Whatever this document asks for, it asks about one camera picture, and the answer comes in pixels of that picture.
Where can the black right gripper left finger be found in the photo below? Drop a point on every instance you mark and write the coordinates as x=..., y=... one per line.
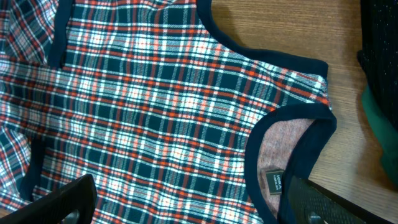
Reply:
x=79, y=196

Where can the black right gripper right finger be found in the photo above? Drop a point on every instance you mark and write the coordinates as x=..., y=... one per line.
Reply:
x=314, y=204

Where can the black knit jacket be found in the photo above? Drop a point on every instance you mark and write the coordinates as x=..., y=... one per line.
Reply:
x=378, y=55

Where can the green garment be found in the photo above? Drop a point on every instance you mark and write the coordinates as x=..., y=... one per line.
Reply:
x=384, y=132

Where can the plaid sleeveless dress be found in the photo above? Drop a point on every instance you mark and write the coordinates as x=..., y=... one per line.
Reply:
x=176, y=122

